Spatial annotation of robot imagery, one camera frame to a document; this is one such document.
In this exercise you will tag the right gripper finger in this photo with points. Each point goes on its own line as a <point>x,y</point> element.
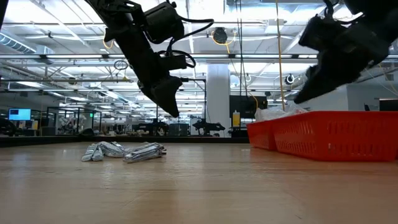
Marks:
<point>329,74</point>

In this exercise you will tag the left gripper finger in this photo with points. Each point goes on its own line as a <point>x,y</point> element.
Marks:
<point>169,93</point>
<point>147,90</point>

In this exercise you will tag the black background robot arm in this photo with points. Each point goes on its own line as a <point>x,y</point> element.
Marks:
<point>208,127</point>

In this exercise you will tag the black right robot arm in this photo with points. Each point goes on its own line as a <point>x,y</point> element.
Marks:
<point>379,9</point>

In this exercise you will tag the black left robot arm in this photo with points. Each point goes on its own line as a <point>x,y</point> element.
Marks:
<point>109,9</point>

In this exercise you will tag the white building pillar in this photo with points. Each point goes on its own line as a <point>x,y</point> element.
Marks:
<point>218,99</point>

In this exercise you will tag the red plastic mesh basket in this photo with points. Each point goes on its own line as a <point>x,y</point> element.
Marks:
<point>342,137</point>
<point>261,135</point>

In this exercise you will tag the black monitor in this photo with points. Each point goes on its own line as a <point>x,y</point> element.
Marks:
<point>388,105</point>

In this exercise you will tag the yellow bottle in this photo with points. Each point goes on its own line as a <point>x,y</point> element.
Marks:
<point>236,119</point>

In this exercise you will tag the black cabinet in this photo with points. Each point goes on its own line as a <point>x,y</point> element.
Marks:
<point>248,107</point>

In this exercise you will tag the blue-screen computer monitor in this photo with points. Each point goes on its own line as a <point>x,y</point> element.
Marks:
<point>19,114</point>

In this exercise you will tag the black background station frame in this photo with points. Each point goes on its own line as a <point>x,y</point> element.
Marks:
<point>199,80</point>
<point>74,108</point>

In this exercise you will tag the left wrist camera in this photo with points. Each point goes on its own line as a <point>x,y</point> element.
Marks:
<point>175,61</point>

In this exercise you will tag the black aluminium table frame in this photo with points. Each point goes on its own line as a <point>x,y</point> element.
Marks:
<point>46,140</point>

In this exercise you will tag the silver ventilation duct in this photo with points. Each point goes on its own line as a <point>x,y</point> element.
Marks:
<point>15,43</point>

